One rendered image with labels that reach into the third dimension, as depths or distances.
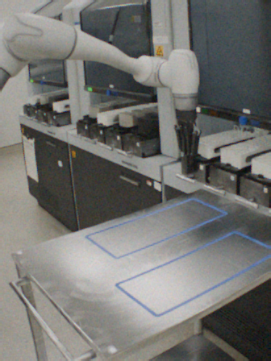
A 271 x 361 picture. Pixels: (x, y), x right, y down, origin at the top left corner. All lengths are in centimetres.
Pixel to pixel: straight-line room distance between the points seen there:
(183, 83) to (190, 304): 86
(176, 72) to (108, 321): 94
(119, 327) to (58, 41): 75
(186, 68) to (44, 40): 53
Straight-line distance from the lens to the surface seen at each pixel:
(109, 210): 229
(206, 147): 161
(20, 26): 117
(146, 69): 157
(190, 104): 152
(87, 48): 126
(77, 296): 88
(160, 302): 84
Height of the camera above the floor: 132
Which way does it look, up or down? 20 degrees down
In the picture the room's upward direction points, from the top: 4 degrees counter-clockwise
